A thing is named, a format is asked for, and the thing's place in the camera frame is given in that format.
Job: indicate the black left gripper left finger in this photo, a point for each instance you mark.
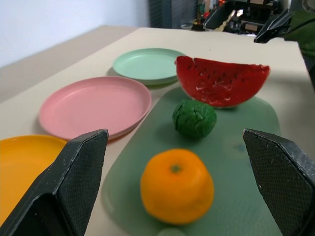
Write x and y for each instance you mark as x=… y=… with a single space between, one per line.
x=61 y=186

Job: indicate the light green plate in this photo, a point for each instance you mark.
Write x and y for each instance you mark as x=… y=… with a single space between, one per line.
x=147 y=65

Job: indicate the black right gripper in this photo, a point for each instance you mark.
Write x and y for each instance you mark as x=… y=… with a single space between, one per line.
x=253 y=17

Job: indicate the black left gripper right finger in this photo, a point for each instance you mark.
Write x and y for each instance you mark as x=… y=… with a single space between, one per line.
x=285 y=182

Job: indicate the dark green leafy object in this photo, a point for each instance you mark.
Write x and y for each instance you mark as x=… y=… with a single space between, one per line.
x=301 y=32

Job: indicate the red watermelon slice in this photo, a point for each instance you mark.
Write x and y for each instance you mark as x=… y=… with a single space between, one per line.
x=219 y=82

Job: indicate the green cutting mat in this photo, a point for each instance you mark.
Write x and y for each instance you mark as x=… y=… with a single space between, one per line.
x=236 y=157

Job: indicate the green cabbage ball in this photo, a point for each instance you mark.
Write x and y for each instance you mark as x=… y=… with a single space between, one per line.
x=194 y=119

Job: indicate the orange fruit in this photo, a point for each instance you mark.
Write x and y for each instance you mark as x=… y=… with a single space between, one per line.
x=176 y=186

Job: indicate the pink plate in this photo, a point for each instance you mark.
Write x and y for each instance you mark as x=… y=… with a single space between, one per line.
x=94 y=105

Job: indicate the dark mesh background panel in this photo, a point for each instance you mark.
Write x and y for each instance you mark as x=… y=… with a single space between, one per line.
x=167 y=13

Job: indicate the orange plate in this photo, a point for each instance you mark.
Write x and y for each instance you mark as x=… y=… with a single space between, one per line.
x=22 y=167

